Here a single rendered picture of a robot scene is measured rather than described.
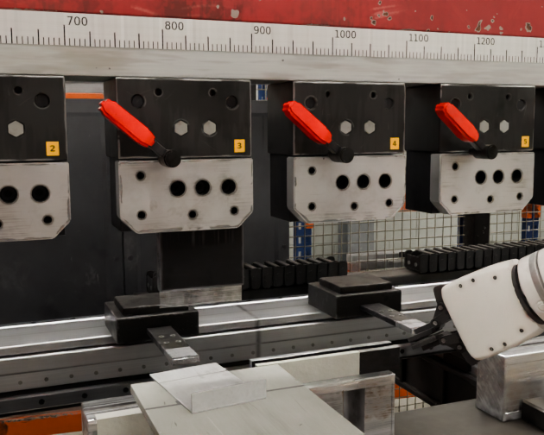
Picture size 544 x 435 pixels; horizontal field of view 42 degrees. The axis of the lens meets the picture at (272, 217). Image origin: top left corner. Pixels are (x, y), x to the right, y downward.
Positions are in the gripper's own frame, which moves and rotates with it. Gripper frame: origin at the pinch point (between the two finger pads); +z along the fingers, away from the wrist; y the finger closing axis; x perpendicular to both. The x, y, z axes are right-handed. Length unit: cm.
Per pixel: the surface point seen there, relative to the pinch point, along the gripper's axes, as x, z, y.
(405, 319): -9.4, 7.5, 3.0
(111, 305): 16.0, 37.4, 22.4
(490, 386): -13.2, 1.6, -10.4
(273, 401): 26.4, 4.9, 1.0
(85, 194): 4, 49, 46
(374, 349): 4.2, 5.4, 1.3
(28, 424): -42, 173, 21
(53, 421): -49, 169, 18
